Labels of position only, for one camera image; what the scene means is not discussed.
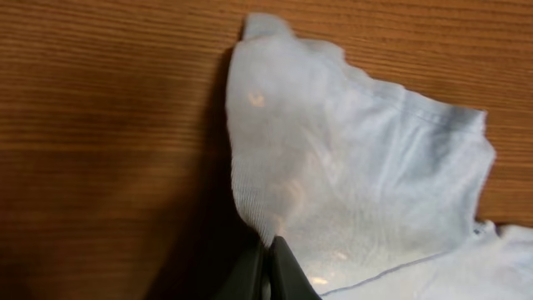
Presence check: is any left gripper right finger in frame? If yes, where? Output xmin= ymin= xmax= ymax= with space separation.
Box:
xmin=267 ymin=236 xmax=321 ymax=300

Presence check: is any light blue printed t-shirt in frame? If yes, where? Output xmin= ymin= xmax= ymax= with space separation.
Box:
xmin=226 ymin=13 xmax=532 ymax=299

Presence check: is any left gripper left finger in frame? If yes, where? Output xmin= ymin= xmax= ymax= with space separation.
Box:
xmin=212 ymin=242 xmax=266 ymax=300

